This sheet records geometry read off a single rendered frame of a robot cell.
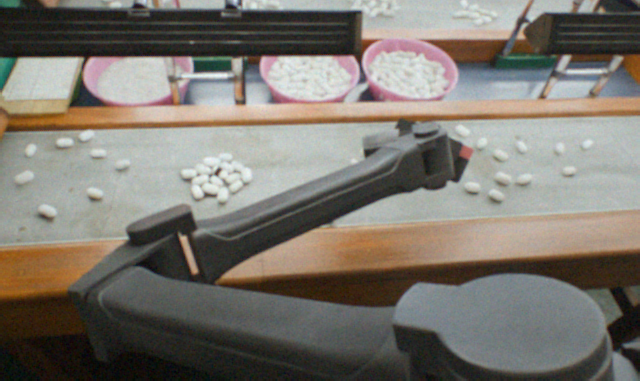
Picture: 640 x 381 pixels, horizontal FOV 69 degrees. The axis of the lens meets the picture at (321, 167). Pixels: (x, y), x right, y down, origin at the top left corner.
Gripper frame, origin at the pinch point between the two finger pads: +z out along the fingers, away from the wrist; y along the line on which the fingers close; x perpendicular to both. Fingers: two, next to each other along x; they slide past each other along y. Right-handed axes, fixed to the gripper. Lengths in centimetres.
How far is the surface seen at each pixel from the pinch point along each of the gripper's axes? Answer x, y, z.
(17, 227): -46, -64, -16
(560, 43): 30.0, 13.3, 4.5
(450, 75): 27, -7, 44
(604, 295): -12, 74, 109
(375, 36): 30, -31, 44
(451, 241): -13.5, 10.9, 7.8
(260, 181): -19.7, -30.9, 5.9
